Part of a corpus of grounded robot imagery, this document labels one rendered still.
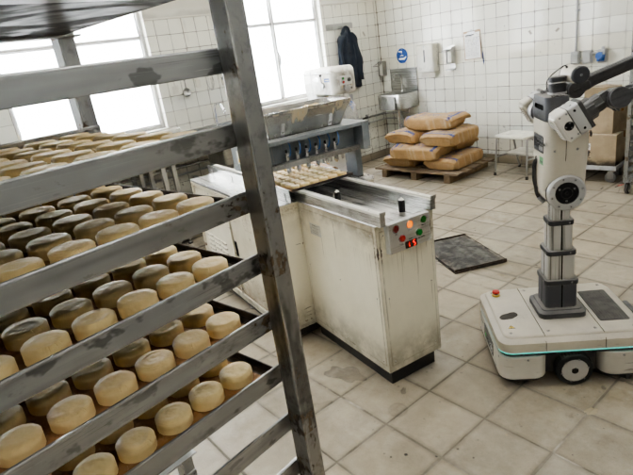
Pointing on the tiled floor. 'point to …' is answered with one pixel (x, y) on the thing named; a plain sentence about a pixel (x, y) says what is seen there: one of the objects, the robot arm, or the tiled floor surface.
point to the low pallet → (435, 171)
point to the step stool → (515, 147)
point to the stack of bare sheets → (464, 253)
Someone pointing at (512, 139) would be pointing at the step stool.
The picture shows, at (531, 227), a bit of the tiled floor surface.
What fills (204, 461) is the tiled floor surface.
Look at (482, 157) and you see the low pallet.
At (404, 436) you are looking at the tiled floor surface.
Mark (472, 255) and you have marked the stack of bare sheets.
